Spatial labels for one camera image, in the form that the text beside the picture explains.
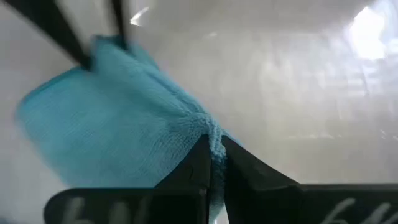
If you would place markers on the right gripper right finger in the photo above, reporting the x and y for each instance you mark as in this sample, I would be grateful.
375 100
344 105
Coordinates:
280 202

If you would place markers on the blue microfiber towel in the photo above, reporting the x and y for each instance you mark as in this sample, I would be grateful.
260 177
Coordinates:
109 124

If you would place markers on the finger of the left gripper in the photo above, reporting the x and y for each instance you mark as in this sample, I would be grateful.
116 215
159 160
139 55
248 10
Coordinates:
59 34
121 21

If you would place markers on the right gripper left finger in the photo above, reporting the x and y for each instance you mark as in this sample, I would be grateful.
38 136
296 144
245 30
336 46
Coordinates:
140 205

